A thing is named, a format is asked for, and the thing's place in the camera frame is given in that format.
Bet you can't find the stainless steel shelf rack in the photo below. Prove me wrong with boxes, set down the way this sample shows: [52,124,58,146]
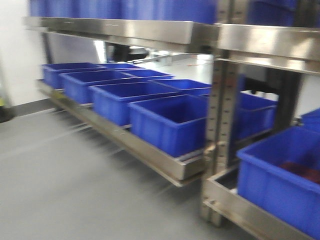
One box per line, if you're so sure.
[200,0,320,240]
[22,16,220,187]

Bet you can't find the blue plastic bin front row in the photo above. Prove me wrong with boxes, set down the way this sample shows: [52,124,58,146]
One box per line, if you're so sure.
[129,95,208,158]

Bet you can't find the stainless steel right shelf rack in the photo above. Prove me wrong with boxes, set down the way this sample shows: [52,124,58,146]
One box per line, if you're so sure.
[200,0,320,240]

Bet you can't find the red plastic bags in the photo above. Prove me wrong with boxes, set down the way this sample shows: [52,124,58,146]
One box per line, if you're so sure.
[278,161,320,185]

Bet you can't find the blue bin with red bags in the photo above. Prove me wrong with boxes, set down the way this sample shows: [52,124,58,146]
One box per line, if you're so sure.
[236,126,320,240]

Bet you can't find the stainless steel left shelf rack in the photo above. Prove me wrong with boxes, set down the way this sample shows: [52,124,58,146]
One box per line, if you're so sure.
[22,16,220,187]

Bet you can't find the blue bin behind rack post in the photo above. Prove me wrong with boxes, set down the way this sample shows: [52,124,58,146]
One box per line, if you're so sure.
[235,93,278,140]

